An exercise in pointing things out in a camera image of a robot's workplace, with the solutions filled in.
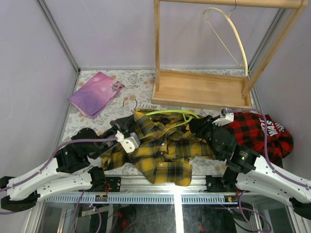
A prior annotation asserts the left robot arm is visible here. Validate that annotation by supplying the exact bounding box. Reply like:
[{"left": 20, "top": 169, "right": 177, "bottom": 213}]
[{"left": 0, "top": 116, "right": 140, "bottom": 215}]

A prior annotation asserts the purple folded cloth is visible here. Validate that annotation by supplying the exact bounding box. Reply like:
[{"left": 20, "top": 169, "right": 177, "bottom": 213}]
[{"left": 68, "top": 72, "right": 125, "bottom": 119}]

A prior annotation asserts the aluminium mounting rail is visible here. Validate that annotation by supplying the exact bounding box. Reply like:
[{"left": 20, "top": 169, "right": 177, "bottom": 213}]
[{"left": 44, "top": 175, "right": 238, "bottom": 204}]

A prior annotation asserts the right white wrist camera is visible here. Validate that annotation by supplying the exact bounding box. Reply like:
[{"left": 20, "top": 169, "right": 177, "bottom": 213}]
[{"left": 213, "top": 108, "right": 234, "bottom": 127}]

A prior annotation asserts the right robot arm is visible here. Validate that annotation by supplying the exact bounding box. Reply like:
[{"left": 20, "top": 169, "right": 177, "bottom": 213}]
[{"left": 189, "top": 117, "right": 311, "bottom": 219}]

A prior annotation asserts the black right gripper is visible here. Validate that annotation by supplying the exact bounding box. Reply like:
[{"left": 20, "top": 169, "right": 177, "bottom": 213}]
[{"left": 187, "top": 115, "right": 222, "bottom": 159}]

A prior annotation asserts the red black plaid shirt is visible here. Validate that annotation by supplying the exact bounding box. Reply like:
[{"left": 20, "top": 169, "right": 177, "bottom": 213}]
[{"left": 224, "top": 112, "right": 294, "bottom": 167}]

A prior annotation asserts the cream clothes hanger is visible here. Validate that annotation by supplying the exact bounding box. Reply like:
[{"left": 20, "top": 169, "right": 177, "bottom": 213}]
[{"left": 202, "top": 0, "right": 249, "bottom": 77}]

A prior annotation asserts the wooden clothes rack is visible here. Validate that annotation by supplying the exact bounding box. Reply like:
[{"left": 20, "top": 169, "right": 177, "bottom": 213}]
[{"left": 151, "top": 0, "right": 308, "bottom": 110}]

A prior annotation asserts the yellow plaid shirt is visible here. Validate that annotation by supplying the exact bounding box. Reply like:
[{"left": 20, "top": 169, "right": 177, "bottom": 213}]
[{"left": 101, "top": 110, "right": 215, "bottom": 186}]

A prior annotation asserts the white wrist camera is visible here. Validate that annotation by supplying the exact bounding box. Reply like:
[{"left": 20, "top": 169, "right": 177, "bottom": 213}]
[
  {"left": 115, "top": 131, "right": 140, "bottom": 153},
  {"left": 213, "top": 108, "right": 234, "bottom": 127}
]

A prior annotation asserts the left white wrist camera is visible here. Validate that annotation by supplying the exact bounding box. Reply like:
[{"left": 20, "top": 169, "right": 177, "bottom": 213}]
[{"left": 115, "top": 131, "right": 140, "bottom": 153}]

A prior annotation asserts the green clothes hanger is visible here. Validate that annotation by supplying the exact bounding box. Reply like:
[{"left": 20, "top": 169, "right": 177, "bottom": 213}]
[{"left": 122, "top": 97, "right": 200, "bottom": 130}]

